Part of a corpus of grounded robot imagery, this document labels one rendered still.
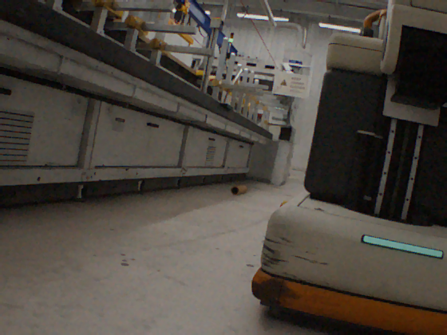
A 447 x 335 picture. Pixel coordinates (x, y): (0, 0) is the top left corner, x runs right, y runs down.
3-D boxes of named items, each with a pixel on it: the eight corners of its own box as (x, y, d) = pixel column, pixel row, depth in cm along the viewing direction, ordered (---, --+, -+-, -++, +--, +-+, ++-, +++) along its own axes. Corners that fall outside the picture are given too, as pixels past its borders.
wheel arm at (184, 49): (212, 58, 176) (214, 49, 176) (210, 57, 173) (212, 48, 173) (132, 50, 187) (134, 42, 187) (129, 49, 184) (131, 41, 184)
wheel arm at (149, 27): (195, 37, 152) (198, 27, 152) (193, 34, 149) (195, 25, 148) (108, 31, 163) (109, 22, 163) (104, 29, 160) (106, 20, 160)
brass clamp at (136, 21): (148, 36, 161) (151, 25, 161) (134, 25, 148) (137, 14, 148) (136, 35, 163) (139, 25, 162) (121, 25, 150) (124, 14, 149)
